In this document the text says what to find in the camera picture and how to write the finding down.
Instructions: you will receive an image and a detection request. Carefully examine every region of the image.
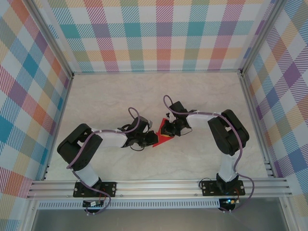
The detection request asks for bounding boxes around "red paper sheet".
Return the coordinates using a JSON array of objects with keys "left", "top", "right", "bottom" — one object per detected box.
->
[{"left": 153, "top": 117, "right": 174, "bottom": 148}]

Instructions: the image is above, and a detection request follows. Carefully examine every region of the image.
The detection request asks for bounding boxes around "wide aluminium mounting rail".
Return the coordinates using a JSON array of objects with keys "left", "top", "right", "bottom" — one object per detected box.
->
[{"left": 26, "top": 179, "right": 293, "bottom": 199}]

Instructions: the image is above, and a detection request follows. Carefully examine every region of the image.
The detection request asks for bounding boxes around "aluminium table edge rail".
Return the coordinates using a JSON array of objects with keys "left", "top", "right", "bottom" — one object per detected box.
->
[
  {"left": 239, "top": 71, "right": 276, "bottom": 179},
  {"left": 42, "top": 76, "right": 75, "bottom": 181},
  {"left": 72, "top": 69, "right": 243, "bottom": 75}
]

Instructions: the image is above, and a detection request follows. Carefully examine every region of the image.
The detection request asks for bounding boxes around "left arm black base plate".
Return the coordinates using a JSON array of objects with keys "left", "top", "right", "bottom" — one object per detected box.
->
[{"left": 73, "top": 181, "right": 117, "bottom": 198}]

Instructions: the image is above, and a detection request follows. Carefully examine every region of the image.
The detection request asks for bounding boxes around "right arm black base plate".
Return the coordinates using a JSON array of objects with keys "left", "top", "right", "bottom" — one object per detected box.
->
[{"left": 201, "top": 180, "right": 245, "bottom": 197}]

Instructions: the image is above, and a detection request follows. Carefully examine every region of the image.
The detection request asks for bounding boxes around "slotted metal cable duct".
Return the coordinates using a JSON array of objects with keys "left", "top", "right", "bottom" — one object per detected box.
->
[{"left": 38, "top": 201, "right": 221, "bottom": 209}]

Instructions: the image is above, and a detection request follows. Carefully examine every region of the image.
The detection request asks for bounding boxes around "slanted aluminium frame post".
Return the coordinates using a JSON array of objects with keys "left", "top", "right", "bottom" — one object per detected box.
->
[
  {"left": 240, "top": 0, "right": 286, "bottom": 75},
  {"left": 25, "top": 0, "right": 74, "bottom": 79}
]

